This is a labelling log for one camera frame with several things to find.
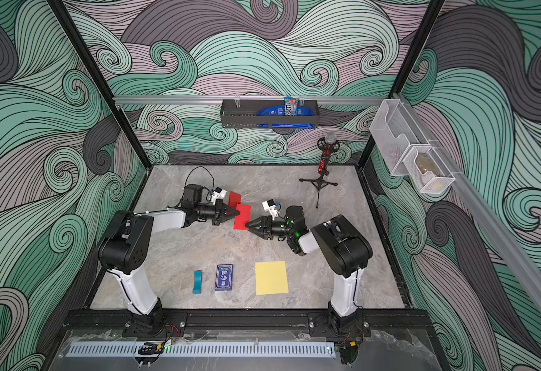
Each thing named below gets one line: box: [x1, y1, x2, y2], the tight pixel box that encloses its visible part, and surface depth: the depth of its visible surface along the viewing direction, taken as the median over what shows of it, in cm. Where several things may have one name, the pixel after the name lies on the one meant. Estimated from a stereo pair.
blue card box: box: [214, 264, 234, 291], surface depth 83 cm
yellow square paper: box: [255, 260, 290, 296], surface depth 86 cm
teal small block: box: [192, 270, 202, 295], surface depth 84 cm
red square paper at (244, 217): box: [233, 203, 252, 232], surface depth 90 cm
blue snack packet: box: [257, 95, 316, 130], surface depth 93 cm
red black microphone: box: [316, 131, 341, 177], surface depth 98 cm
